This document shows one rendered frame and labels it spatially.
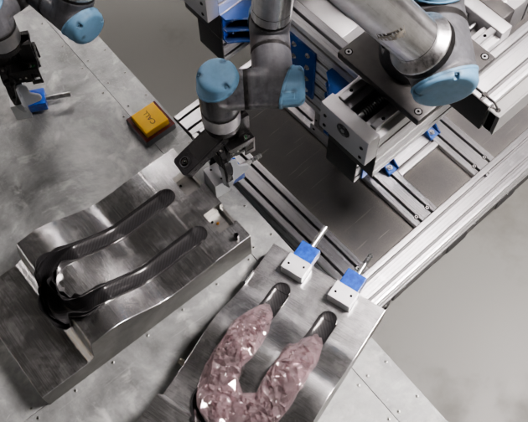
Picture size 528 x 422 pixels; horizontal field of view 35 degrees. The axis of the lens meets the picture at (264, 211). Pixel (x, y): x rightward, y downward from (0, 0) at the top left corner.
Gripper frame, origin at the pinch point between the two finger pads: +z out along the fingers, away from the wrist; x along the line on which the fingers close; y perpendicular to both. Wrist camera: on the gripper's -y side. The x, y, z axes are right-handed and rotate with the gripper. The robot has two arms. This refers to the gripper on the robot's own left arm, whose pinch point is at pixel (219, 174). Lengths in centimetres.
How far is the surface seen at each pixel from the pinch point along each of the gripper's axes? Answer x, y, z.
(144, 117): 21.7, -6.0, 0.9
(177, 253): -12.3, -16.9, -3.4
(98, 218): 2.7, -26.5, -4.1
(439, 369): -49, 39, 85
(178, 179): 2.5, -8.1, -2.1
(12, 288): -0.1, -47.7, -1.4
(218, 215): -8.9, -5.5, -1.7
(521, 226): -27, 90, 85
